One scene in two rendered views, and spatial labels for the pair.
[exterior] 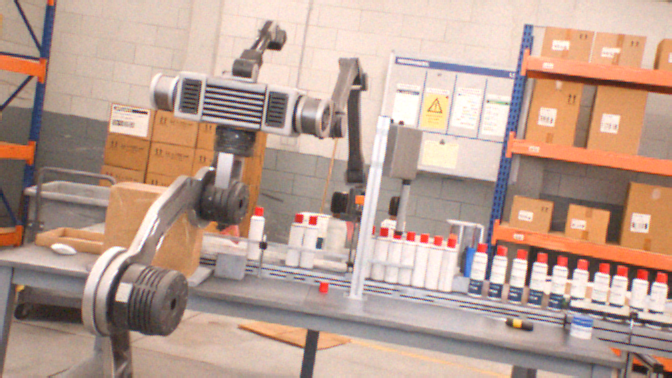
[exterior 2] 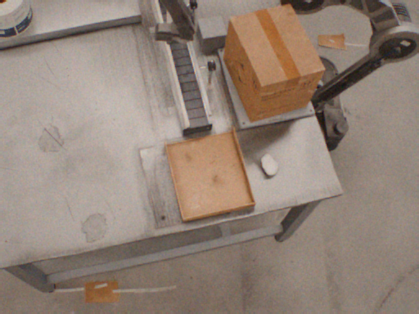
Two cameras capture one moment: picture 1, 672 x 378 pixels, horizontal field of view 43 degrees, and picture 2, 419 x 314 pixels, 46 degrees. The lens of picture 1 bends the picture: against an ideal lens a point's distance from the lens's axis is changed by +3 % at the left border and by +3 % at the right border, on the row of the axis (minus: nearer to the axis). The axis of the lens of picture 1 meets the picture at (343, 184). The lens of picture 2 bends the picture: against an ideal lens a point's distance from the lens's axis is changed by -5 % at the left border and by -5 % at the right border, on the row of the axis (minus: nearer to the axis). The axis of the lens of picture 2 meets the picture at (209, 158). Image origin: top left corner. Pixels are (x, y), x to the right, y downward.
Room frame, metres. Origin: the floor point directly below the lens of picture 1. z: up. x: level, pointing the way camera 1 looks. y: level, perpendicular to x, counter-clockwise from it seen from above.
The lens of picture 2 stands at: (3.48, 1.53, 2.56)
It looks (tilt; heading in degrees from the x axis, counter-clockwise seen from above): 67 degrees down; 245
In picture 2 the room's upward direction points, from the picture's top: 10 degrees clockwise
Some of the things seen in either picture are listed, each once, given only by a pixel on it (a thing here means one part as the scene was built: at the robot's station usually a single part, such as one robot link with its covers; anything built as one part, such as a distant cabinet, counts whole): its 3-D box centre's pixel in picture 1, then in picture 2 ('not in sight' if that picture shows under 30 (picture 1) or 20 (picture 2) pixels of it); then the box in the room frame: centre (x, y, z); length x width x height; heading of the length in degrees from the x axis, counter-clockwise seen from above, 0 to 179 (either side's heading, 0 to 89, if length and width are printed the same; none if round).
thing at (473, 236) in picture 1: (459, 256); not in sight; (3.24, -0.50, 1.01); 0.14 x 0.13 x 0.26; 88
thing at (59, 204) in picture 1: (83, 240); not in sight; (5.40, 1.60, 0.48); 0.89 x 0.63 x 0.96; 5
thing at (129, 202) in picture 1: (157, 228); (270, 63); (2.88, 0.61, 0.99); 0.30 x 0.24 x 0.27; 94
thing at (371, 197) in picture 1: (369, 206); not in sight; (3.02, -0.11, 1.16); 0.04 x 0.04 x 0.67; 88
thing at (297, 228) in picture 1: (295, 239); not in sight; (3.17, 0.15, 0.98); 0.05 x 0.05 x 0.20
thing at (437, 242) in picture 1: (434, 262); not in sight; (3.15, -0.39, 0.98); 0.05 x 0.05 x 0.20
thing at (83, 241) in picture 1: (89, 241); (209, 172); (3.19, 0.92, 0.85); 0.30 x 0.26 x 0.04; 88
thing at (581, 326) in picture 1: (581, 326); not in sight; (2.98, -0.92, 0.87); 0.07 x 0.07 x 0.07
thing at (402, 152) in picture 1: (396, 151); not in sight; (3.07, -0.18, 1.38); 0.17 x 0.10 x 0.19; 143
